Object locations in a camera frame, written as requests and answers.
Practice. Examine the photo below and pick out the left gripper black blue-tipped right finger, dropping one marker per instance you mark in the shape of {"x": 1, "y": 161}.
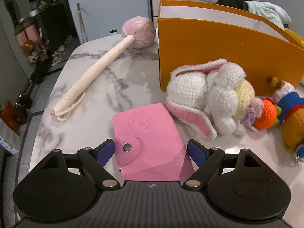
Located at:
{"x": 208, "y": 162}

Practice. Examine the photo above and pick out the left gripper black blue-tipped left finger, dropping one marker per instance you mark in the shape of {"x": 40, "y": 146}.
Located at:
{"x": 93, "y": 163}

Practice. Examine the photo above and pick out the white crochet bunny doll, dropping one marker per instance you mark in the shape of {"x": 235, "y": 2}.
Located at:
{"x": 213, "y": 98}

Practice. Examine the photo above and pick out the plush bear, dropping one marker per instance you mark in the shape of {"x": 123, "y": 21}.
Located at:
{"x": 291, "y": 116}

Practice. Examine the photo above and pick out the orange crochet fruit toy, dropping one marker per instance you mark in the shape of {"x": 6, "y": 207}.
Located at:
{"x": 269, "y": 116}

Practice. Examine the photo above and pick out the orange cardboard storage box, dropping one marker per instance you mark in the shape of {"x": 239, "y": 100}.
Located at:
{"x": 192, "y": 33}

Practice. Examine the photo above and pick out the dark shoe shelf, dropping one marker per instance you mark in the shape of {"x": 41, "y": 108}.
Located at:
{"x": 44, "y": 34}

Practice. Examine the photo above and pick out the yellow container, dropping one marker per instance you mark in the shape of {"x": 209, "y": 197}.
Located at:
{"x": 294, "y": 35}

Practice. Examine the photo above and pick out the light blue towel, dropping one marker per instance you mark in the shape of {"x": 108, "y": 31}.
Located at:
{"x": 269, "y": 11}

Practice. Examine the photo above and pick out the black garment on chair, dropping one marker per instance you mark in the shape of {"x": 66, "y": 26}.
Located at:
{"x": 238, "y": 4}

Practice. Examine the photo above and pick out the broom leaning on wall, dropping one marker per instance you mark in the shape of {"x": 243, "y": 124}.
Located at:
{"x": 81, "y": 25}

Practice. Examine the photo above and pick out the pink rope-handled massage hammer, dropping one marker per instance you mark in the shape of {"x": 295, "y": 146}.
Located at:
{"x": 138, "y": 33}

